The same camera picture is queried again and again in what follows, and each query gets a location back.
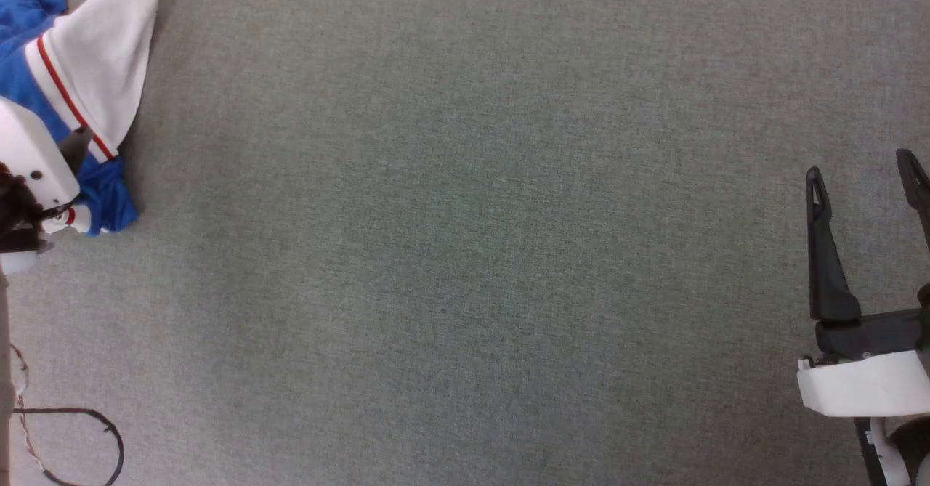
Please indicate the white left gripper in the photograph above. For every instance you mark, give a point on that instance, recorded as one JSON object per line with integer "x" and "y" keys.
{"x": 29, "y": 152}

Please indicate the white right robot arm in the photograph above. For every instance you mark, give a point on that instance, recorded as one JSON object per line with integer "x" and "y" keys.
{"x": 908, "y": 450}

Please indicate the grey fabric sofa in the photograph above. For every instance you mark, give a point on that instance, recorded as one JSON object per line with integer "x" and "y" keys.
{"x": 472, "y": 253}

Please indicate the blue and white garment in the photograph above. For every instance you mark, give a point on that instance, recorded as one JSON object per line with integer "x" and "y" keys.
{"x": 94, "y": 57}

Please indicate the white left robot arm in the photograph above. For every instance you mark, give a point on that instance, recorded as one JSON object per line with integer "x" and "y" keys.
{"x": 16, "y": 262}

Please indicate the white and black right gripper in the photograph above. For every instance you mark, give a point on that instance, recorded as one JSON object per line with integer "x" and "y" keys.
{"x": 872, "y": 384}

